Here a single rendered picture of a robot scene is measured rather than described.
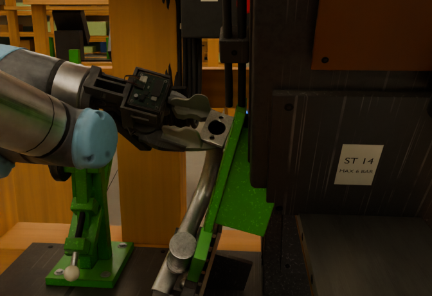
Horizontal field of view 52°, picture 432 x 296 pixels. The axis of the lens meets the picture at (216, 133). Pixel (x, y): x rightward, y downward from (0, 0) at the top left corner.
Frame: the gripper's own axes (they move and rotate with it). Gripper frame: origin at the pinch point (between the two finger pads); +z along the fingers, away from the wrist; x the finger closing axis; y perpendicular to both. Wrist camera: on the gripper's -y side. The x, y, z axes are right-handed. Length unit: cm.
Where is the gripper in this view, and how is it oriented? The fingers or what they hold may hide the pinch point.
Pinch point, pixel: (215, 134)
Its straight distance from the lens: 68.8
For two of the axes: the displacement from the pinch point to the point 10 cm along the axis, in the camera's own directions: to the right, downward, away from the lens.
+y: 1.3, -4.3, -9.0
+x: 2.3, -8.7, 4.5
